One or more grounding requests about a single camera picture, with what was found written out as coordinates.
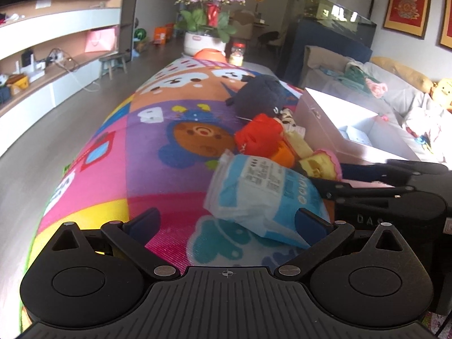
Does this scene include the potted pink orchid plant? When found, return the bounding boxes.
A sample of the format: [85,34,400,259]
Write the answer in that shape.
[175,0,246,57]

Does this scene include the orange round bowl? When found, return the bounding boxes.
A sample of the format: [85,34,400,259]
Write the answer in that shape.
[193,48,227,64]

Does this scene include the colourful cartoon play mat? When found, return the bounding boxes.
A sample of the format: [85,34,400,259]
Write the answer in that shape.
[19,56,452,339]

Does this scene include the green clothes on sofa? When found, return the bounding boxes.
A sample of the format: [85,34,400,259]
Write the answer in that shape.
[339,64,368,91]

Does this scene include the glass jar red lid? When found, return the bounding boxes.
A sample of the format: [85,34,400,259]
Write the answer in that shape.
[229,42,246,67]

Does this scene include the yellow plush doll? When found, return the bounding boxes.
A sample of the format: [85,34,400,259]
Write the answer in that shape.
[430,79,452,112]

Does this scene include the black plush toy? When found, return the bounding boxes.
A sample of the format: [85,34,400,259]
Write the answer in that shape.
[225,74,286,119]

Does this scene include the pink plush on sofa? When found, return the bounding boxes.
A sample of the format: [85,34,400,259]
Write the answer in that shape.
[366,78,388,99]

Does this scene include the pink gift bag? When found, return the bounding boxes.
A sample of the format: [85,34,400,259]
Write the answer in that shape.
[85,27,116,53]

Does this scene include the black haired doll keychain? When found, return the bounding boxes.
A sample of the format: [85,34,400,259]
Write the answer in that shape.
[279,108,306,138]

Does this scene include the orange plastic toy piece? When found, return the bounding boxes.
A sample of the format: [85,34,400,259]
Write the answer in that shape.
[270,140,296,168]

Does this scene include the dining chair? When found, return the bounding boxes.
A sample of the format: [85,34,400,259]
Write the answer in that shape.
[231,10,255,41]

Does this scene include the glass fish tank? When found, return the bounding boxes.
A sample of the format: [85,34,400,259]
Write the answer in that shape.
[292,0,377,48]

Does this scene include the blue white wipes pack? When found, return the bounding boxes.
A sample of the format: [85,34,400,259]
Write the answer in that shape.
[204,150,330,249]

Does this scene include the grey covered sofa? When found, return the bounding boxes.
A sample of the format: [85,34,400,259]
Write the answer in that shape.
[300,46,451,167]

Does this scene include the white tv shelf unit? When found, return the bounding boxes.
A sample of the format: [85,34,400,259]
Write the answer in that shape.
[1,8,121,153]

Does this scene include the red hooded figure keychain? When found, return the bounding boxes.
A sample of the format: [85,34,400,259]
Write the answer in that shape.
[234,113,283,158]

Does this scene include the white plastic device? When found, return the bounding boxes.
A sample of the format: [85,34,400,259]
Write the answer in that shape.
[339,125,373,147]

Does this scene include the pink cardboard box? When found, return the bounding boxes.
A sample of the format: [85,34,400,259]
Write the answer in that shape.
[294,88,419,164]

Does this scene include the red framed wall picture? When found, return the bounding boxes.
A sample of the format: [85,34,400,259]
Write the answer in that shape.
[383,0,431,39]

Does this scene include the small wooden stool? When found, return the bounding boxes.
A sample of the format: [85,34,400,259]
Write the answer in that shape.
[99,53,128,80]

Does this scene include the yellow cushion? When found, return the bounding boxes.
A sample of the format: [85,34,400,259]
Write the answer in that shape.
[370,57,434,94]

